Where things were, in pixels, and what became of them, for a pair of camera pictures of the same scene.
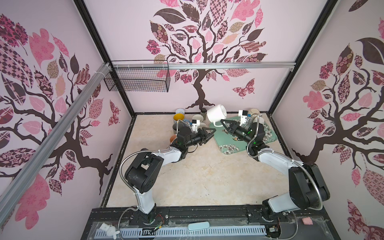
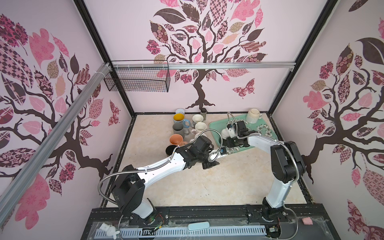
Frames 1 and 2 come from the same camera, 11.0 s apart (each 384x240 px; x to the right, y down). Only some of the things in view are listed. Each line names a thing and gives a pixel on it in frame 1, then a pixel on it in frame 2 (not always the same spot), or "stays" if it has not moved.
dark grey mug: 174,126 stays
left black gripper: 202,136 to 206,166
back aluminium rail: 233,65 stays
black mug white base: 261,121 to 225,133
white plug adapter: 110,230 stays
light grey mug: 198,117 stays
